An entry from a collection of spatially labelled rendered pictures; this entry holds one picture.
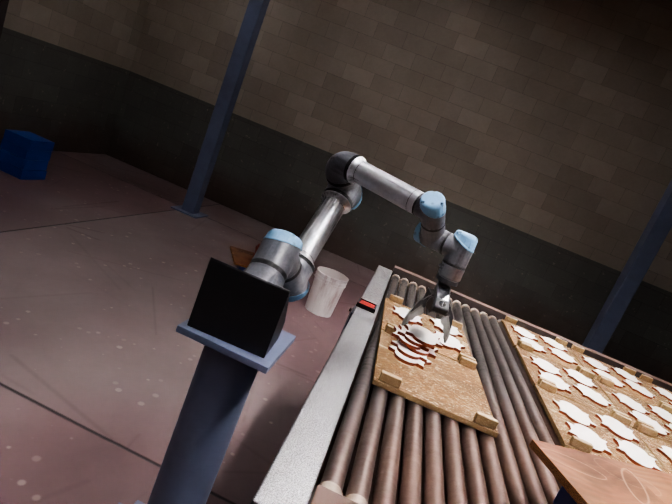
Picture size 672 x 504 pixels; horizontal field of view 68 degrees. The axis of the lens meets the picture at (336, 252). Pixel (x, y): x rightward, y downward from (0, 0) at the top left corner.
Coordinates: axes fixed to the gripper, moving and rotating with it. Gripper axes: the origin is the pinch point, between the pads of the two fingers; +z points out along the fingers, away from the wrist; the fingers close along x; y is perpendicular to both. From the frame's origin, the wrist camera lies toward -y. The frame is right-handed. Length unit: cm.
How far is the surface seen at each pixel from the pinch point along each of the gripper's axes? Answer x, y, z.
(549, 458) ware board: -21, -59, -4
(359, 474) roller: 16, -71, 8
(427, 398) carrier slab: -1.1, -30.3, 6.4
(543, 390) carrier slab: -50, 14, 6
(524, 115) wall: -114, 503, -158
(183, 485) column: 52, -29, 61
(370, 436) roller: 14, -57, 8
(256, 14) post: 216, 424, -138
